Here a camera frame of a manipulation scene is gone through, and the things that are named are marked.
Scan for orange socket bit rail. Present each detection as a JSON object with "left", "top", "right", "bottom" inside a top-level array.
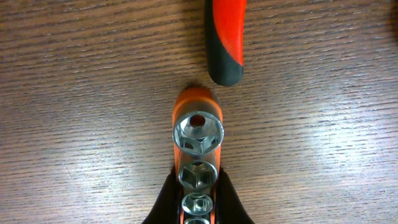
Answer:
[{"left": 172, "top": 86, "right": 224, "bottom": 223}]

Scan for orange handled cutting pliers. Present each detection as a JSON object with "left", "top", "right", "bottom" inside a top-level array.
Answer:
[{"left": 204, "top": 0, "right": 247, "bottom": 86}]

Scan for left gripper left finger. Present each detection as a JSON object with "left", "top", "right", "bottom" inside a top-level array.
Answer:
[{"left": 142, "top": 167, "right": 180, "bottom": 224}]

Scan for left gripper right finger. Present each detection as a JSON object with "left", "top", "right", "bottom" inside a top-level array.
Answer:
[{"left": 216, "top": 168, "right": 254, "bottom": 224}]

